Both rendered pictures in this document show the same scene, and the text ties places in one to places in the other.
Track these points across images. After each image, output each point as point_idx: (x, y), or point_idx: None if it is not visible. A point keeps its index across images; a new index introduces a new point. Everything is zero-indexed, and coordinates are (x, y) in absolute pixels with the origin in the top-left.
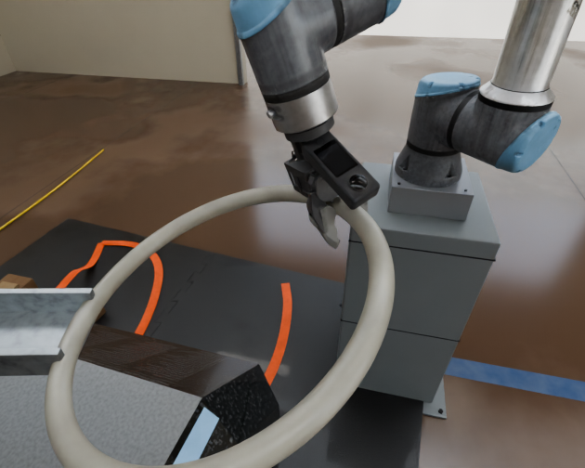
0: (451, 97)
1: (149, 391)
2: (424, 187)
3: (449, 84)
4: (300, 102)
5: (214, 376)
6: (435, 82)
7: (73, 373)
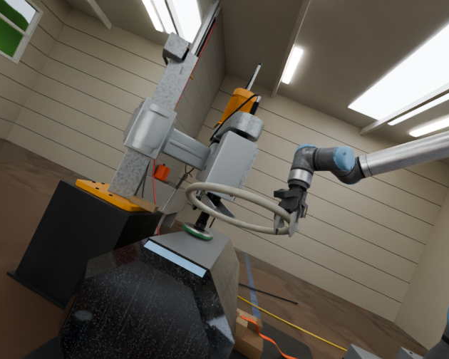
0: None
1: (209, 262)
2: None
3: None
4: (291, 171)
5: (220, 295)
6: None
7: (210, 212)
